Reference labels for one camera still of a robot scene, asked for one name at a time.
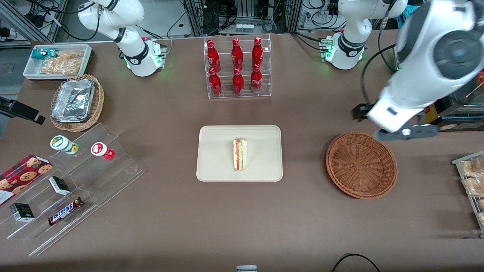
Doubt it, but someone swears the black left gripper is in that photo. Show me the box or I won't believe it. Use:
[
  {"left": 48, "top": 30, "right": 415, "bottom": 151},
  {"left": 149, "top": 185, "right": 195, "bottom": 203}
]
[{"left": 351, "top": 102, "right": 379, "bottom": 122}]

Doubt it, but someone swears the triangular sandwich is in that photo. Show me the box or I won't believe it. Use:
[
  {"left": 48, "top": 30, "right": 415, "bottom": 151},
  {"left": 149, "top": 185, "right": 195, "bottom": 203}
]
[{"left": 233, "top": 137, "right": 248, "bottom": 171}]

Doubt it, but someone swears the brown round wicker basket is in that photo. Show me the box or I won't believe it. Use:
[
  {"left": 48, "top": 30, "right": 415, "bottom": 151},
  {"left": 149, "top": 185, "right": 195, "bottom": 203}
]
[{"left": 326, "top": 131, "right": 398, "bottom": 199}]

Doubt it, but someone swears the tray of wrapped pastries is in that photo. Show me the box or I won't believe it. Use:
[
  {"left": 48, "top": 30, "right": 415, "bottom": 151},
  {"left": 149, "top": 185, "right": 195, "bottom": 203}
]
[{"left": 451, "top": 151, "right": 484, "bottom": 239}]

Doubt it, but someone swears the beige plastic tray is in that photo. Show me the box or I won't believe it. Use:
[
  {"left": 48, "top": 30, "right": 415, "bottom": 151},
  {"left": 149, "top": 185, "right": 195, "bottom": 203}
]
[{"left": 196, "top": 125, "right": 284, "bottom": 182}]

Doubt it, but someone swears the light oval wicker basket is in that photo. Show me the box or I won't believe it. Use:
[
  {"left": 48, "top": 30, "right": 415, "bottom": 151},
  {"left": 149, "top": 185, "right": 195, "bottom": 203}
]
[{"left": 50, "top": 74, "right": 105, "bottom": 132}]

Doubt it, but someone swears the clear acrylic bottle rack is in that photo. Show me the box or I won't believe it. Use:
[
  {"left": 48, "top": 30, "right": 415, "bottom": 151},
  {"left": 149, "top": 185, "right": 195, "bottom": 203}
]
[{"left": 204, "top": 34, "right": 272, "bottom": 100}]

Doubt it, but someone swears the red cola bottle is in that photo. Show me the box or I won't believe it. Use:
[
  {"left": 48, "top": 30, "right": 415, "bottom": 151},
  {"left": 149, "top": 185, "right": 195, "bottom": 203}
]
[
  {"left": 250, "top": 64, "right": 263, "bottom": 93},
  {"left": 206, "top": 39, "right": 221, "bottom": 73},
  {"left": 208, "top": 68, "right": 222, "bottom": 96},
  {"left": 252, "top": 37, "right": 264, "bottom": 69},
  {"left": 232, "top": 68, "right": 245, "bottom": 95},
  {"left": 231, "top": 38, "right": 244, "bottom": 71}
]

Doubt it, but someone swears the yellow and black machine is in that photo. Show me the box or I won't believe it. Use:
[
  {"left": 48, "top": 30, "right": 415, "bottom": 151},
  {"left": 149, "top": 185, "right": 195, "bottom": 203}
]
[{"left": 418, "top": 70, "right": 484, "bottom": 132}]

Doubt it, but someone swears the red lid yogurt bottle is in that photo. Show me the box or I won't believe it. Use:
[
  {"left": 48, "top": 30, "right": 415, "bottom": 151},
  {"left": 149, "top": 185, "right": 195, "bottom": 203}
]
[{"left": 91, "top": 142, "right": 116, "bottom": 161}]

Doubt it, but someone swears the clear acrylic stepped display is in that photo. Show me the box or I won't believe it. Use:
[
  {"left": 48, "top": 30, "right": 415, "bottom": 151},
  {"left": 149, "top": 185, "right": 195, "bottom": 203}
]
[{"left": 0, "top": 122, "right": 145, "bottom": 257}]

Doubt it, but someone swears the stack of foil trays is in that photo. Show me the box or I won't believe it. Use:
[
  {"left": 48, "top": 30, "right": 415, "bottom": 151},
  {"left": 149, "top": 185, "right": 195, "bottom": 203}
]
[{"left": 51, "top": 79, "right": 95, "bottom": 123}]

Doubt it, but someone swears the green lid yogurt bottle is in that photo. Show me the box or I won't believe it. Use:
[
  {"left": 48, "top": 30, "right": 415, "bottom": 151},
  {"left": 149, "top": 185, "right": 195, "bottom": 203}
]
[{"left": 50, "top": 135, "right": 79, "bottom": 155}]

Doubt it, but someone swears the clear bag of crackers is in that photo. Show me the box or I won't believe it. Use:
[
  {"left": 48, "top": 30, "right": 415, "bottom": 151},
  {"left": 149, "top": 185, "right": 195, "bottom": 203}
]
[{"left": 39, "top": 51, "right": 84, "bottom": 75}]

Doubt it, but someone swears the small black box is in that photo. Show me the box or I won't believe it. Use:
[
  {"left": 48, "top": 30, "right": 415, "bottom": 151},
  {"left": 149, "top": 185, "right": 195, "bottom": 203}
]
[
  {"left": 9, "top": 203, "right": 35, "bottom": 222},
  {"left": 48, "top": 176, "right": 71, "bottom": 196}
]

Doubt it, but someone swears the snickers chocolate bar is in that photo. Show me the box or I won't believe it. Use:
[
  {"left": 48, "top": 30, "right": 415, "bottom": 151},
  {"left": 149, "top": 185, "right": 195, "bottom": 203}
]
[{"left": 47, "top": 197, "right": 84, "bottom": 226}]

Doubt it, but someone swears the teal snack packet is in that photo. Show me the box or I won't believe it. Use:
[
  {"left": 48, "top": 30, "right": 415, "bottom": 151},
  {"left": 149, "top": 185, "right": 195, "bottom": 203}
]
[{"left": 31, "top": 49, "right": 61, "bottom": 60}]

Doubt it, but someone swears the white rectangular snack bin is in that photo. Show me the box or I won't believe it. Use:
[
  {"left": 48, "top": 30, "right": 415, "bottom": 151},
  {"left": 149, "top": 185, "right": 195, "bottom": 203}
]
[{"left": 23, "top": 44, "right": 93, "bottom": 81}]

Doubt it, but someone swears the red cookie box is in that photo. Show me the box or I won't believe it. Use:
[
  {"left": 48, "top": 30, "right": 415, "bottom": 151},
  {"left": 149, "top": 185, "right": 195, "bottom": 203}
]
[{"left": 0, "top": 154, "right": 54, "bottom": 207}]

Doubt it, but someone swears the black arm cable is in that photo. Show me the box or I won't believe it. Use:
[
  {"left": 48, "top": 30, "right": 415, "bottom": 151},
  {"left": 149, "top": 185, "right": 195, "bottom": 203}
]
[{"left": 360, "top": 0, "right": 398, "bottom": 105}]

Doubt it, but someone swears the black cable loop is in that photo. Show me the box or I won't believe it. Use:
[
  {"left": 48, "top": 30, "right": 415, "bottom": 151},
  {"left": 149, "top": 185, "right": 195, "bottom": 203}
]
[{"left": 331, "top": 253, "right": 381, "bottom": 272}]

